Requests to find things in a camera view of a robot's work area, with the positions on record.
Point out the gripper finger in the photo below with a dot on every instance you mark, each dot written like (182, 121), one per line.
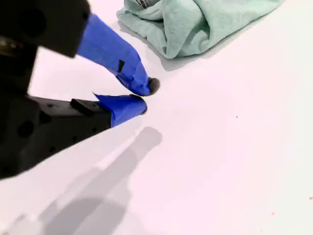
(122, 110)
(110, 46)

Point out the pale green T-shirt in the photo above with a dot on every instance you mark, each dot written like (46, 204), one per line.
(195, 29)

